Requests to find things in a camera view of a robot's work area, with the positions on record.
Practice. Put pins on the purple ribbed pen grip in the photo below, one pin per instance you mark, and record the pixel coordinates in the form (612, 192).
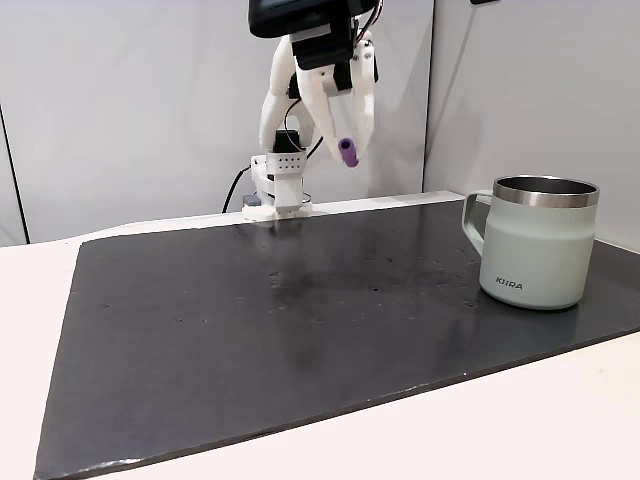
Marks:
(349, 152)

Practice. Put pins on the pale green metal mug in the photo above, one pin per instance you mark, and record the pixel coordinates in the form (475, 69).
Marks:
(537, 250)

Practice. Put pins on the dark grey table mat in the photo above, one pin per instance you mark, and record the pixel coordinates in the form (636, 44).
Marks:
(280, 340)

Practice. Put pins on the black camera box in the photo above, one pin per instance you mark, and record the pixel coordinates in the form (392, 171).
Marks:
(300, 15)

